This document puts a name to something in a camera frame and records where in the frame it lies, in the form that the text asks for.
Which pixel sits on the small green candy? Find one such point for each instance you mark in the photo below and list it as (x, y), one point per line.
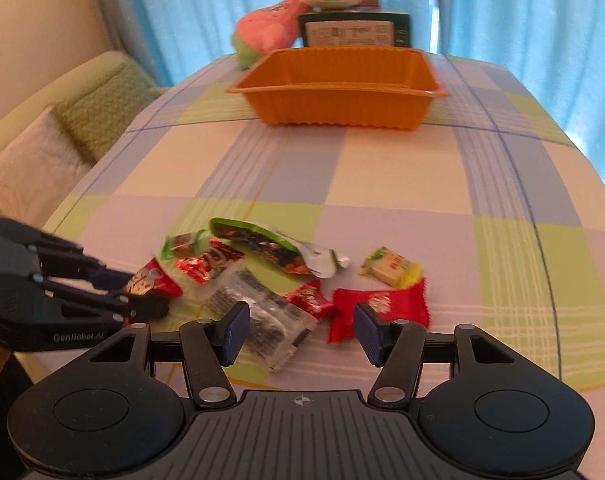
(182, 244)

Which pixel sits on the red white-print candy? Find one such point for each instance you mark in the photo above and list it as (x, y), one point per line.
(155, 280)

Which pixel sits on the large red snack packet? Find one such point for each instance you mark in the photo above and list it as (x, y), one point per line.
(402, 305)

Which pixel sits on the pink plush toy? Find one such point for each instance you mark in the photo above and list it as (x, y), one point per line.
(267, 27)

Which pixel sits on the green snack packet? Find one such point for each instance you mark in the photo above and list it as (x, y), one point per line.
(262, 245)

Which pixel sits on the yellow candy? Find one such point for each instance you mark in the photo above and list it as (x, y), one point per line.
(390, 267)

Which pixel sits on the green box with white label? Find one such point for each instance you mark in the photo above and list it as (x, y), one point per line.
(352, 32)

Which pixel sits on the light green sofa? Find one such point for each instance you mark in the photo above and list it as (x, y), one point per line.
(37, 87)

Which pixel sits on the small red candy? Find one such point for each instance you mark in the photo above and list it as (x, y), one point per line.
(307, 300)

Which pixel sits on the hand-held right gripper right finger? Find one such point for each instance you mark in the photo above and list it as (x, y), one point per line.
(367, 330)

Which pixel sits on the transparent snack packet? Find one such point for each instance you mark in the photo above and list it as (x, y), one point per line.
(277, 325)

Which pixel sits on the green zigzag pillow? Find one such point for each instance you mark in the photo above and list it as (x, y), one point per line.
(107, 110)

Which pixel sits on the orange plastic tray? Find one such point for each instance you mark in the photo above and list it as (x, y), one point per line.
(332, 105)

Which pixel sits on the checkered tablecloth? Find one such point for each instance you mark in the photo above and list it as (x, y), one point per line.
(382, 170)

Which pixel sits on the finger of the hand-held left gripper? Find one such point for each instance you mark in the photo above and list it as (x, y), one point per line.
(107, 275)
(147, 306)

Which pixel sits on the white pillow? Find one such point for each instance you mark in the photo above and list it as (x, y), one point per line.
(32, 165)

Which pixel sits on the blue curtain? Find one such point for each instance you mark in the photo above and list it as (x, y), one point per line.
(527, 25)
(182, 15)

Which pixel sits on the red dark-print candy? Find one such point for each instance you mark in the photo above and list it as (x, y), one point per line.
(207, 260)

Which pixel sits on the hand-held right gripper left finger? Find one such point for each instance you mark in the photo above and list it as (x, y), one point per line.
(235, 332)

